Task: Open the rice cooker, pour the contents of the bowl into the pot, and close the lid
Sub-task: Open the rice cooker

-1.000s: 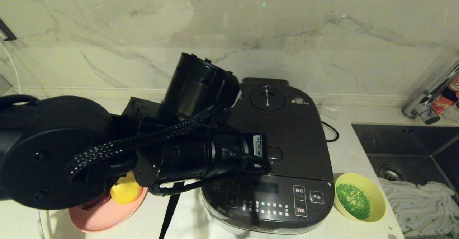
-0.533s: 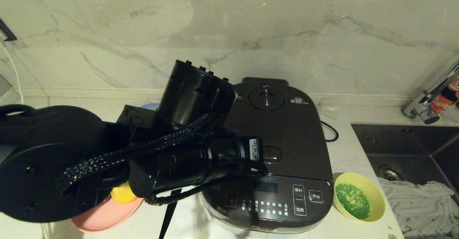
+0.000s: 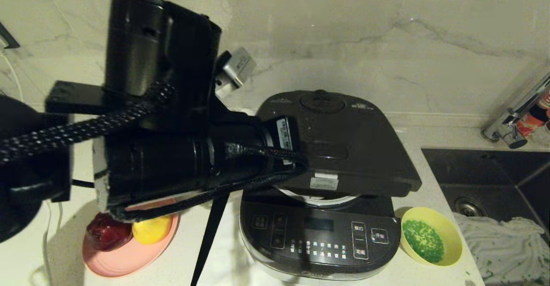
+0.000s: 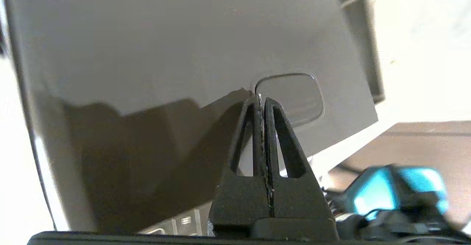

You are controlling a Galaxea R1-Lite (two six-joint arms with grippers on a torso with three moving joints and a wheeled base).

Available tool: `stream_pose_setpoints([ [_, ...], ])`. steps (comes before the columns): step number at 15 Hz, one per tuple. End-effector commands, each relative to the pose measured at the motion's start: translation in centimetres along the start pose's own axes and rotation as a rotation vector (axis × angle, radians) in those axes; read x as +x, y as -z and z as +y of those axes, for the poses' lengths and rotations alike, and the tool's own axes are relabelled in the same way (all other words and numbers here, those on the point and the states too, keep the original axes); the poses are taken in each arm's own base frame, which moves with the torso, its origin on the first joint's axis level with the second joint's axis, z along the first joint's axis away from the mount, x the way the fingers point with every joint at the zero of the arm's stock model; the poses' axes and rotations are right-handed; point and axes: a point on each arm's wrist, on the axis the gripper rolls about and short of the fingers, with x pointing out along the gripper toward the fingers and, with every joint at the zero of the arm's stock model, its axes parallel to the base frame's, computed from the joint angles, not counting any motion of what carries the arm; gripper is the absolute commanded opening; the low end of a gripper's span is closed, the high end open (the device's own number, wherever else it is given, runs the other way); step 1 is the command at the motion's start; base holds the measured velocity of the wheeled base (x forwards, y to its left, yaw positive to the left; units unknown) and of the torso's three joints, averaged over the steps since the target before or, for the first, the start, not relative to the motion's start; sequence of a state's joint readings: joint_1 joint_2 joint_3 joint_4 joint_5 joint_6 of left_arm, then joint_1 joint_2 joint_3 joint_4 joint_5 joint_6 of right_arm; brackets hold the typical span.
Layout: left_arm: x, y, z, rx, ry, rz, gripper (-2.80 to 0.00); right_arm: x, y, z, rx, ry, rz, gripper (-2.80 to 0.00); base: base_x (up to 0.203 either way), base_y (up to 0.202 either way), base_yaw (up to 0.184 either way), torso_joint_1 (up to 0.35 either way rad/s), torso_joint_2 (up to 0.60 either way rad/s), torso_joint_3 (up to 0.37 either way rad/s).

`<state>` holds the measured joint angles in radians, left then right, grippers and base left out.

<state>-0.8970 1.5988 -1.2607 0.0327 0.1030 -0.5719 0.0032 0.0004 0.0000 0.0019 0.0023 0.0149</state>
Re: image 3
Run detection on black flat strip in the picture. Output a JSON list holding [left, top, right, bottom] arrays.
[[190, 192, 230, 286]]

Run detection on yellow bowl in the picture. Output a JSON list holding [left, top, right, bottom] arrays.
[[400, 207, 463, 266]]

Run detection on red apple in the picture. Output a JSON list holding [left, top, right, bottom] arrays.
[[86, 212, 133, 251]]

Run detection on white cable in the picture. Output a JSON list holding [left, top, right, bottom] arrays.
[[0, 50, 65, 286]]

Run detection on chrome faucet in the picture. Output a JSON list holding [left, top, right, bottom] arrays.
[[480, 72, 550, 150]]

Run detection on white crumpled cloth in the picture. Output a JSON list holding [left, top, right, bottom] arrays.
[[453, 212, 550, 284]]

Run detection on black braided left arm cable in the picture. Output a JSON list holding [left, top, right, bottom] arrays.
[[0, 82, 310, 222]]

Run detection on pink plate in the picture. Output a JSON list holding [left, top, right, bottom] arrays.
[[82, 200, 180, 277]]

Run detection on steel sink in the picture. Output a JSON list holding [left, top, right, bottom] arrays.
[[420, 148, 550, 286]]

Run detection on red orange bottle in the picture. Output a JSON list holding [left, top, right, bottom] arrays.
[[516, 89, 550, 145]]

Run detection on white bowl with greens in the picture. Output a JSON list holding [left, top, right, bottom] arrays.
[[275, 185, 359, 206]]

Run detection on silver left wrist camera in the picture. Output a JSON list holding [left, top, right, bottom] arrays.
[[214, 47, 257, 100]]

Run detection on dark grey rice cooker lid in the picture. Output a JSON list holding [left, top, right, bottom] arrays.
[[257, 90, 422, 197]]

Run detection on green grains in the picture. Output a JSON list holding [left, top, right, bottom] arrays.
[[403, 219, 445, 264]]

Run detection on yellow pear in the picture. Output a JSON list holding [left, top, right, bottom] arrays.
[[132, 215, 172, 245]]

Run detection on metal sink drain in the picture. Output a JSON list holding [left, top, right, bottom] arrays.
[[454, 197, 487, 218]]

